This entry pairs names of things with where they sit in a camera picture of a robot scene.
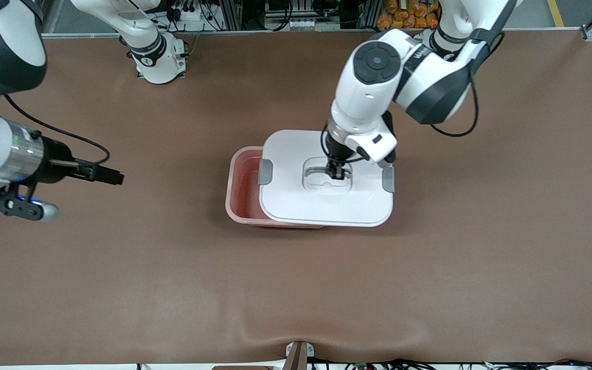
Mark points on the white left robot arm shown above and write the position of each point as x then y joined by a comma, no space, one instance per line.
373,97

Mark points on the white power strip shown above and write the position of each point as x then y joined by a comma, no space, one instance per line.
188,13

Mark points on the white box lid grey latches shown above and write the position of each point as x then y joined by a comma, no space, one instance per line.
327,205

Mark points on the aluminium table rail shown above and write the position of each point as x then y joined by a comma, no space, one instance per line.
275,32

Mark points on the white terminal block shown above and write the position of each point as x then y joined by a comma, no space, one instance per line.
303,24

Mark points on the metal table edge bracket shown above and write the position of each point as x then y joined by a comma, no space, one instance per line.
298,354

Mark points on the pink plastic box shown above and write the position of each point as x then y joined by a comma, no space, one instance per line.
229,200

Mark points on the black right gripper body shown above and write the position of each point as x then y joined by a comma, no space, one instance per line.
55,161

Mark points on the pile of orange packets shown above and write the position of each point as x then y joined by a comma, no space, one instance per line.
406,15

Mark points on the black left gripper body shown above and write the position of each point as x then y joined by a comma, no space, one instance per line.
335,150

